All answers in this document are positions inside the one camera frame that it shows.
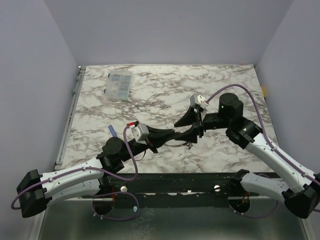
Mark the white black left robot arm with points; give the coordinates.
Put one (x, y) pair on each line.
(117, 159)

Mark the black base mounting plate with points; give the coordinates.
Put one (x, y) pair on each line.
(173, 190)

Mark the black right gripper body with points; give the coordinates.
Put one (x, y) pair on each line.
(199, 124)

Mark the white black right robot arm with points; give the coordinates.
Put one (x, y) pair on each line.
(298, 188)

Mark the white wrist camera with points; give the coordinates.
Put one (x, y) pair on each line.
(140, 133)
(198, 102)

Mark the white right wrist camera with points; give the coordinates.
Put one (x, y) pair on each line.
(198, 102)

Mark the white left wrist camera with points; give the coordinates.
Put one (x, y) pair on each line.
(140, 133)

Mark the clear plastic organizer box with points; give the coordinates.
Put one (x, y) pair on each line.
(118, 85)

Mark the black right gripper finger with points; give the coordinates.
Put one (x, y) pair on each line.
(187, 119)
(189, 136)

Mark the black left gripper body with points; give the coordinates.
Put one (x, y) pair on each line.
(148, 145)

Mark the blue handled screwdriver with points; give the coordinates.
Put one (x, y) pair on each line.
(112, 131)

